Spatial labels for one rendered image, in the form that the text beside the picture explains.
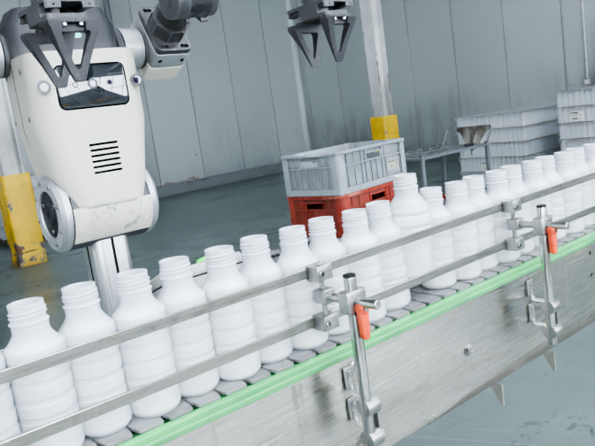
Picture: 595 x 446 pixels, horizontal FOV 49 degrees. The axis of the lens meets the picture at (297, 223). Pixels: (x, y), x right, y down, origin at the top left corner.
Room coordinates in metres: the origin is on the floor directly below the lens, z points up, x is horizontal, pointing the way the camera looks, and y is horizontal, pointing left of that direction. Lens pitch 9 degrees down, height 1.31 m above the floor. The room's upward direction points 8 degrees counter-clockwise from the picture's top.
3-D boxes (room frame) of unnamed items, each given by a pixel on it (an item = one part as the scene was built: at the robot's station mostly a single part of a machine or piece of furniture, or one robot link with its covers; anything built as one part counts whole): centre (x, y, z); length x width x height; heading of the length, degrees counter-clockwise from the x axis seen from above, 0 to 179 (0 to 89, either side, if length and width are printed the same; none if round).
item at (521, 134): (8.29, -2.92, 0.50); 1.23 x 1.05 x 1.00; 127
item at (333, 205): (3.62, -0.31, 0.78); 0.61 x 0.41 x 0.22; 135
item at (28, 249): (7.96, 3.32, 0.55); 0.40 x 0.40 x 1.10; 38
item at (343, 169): (3.62, -0.31, 1.00); 0.61 x 0.41 x 0.22; 136
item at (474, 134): (6.16, -1.74, 0.85); 0.36 x 0.12 x 0.27; 38
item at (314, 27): (1.16, -0.08, 1.44); 0.07 x 0.07 x 0.09; 38
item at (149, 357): (0.73, 0.19, 1.08); 0.06 x 0.06 x 0.17
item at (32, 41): (0.89, 0.28, 1.44); 0.07 x 0.07 x 0.09; 39
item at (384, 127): (11.15, -1.68, 0.55); 0.40 x 0.40 x 1.10; 38
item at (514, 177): (1.22, -0.41, 1.08); 0.06 x 0.06 x 0.17
